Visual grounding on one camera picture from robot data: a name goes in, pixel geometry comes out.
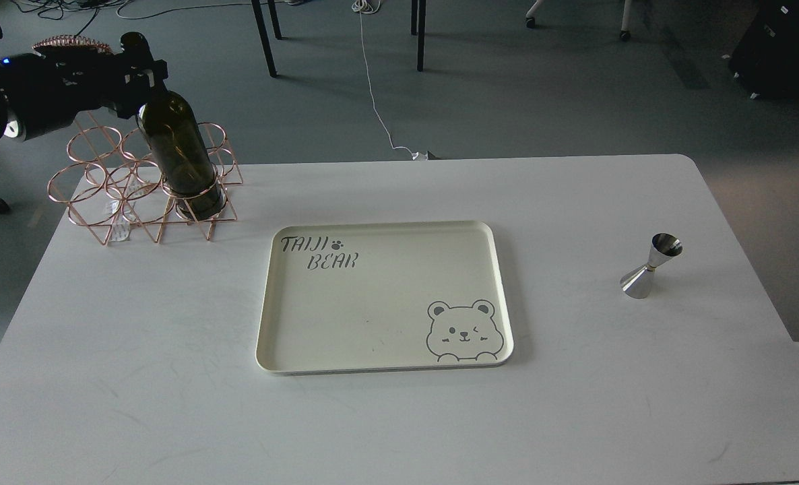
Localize black table legs left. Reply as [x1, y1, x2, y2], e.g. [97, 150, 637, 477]
[251, 1, 283, 79]

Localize black table legs right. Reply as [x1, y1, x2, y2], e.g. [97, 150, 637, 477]
[410, 0, 428, 73]

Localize silver steel jigger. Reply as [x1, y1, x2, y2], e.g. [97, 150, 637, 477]
[619, 233, 683, 300]

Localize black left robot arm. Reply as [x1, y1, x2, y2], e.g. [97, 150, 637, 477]
[0, 25, 168, 141]

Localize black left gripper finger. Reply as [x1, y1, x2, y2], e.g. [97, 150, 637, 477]
[106, 75, 156, 119]
[106, 51, 168, 79]

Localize black table legs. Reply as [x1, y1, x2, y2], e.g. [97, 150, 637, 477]
[251, 1, 283, 79]
[410, 0, 428, 73]

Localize white cable on floor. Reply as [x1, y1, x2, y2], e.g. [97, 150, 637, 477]
[350, 0, 427, 160]

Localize cream tray with bear print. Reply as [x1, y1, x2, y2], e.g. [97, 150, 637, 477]
[255, 220, 515, 375]

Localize black cables on floor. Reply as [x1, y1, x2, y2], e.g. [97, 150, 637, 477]
[9, 0, 252, 34]

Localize dark green wine bottle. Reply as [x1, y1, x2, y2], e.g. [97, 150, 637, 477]
[137, 70, 225, 222]

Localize copper wire bottle rack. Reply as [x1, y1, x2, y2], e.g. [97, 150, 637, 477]
[31, 35, 243, 246]

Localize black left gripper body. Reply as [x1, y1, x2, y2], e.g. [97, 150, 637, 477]
[0, 51, 117, 141]

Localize white chair base with casters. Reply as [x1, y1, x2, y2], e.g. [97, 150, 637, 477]
[525, 1, 635, 41]

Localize black box on floor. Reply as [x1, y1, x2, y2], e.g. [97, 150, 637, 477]
[728, 1, 799, 99]

